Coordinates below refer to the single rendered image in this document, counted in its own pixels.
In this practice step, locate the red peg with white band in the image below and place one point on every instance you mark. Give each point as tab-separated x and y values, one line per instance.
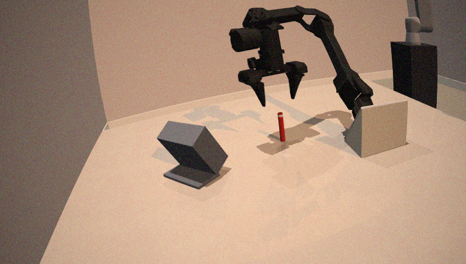
281	127

